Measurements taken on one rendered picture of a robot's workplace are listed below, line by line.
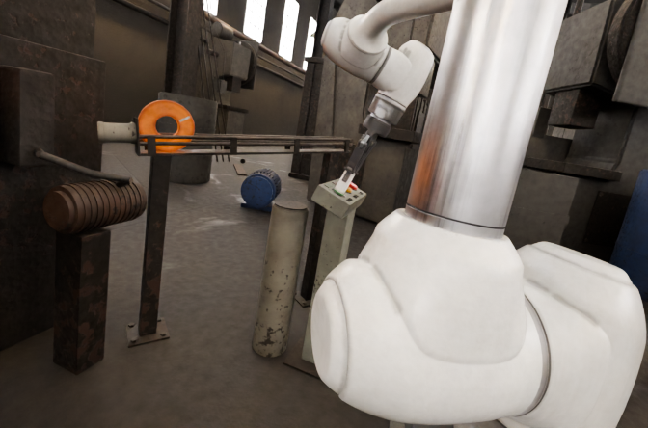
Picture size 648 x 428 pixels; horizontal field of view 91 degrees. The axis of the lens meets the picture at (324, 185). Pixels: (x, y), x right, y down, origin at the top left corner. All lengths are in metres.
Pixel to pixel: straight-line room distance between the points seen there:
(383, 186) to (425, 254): 2.63
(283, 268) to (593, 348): 0.81
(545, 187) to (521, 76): 2.21
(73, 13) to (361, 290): 1.20
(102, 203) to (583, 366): 1.00
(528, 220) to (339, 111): 1.81
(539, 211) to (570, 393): 2.13
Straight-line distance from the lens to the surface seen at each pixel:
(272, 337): 1.19
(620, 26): 3.39
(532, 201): 2.52
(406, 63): 0.87
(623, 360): 0.49
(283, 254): 1.04
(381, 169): 2.93
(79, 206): 0.99
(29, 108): 1.07
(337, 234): 1.00
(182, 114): 1.09
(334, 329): 0.32
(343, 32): 0.84
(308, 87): 4.85
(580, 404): 0.48
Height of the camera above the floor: 0.77
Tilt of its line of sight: 10 degrees down
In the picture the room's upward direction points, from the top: 10 degrees clockwise
